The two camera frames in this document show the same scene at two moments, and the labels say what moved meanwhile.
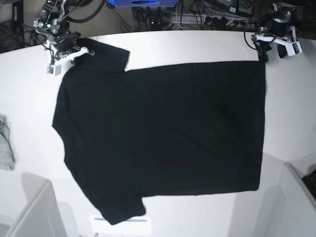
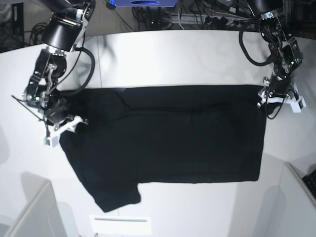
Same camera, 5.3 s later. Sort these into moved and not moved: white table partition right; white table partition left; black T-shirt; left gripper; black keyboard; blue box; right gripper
Moved: right gripper; left gripper; black T-shirt
Not moved: white table partition left; blue box; white table partition right; black keyboard
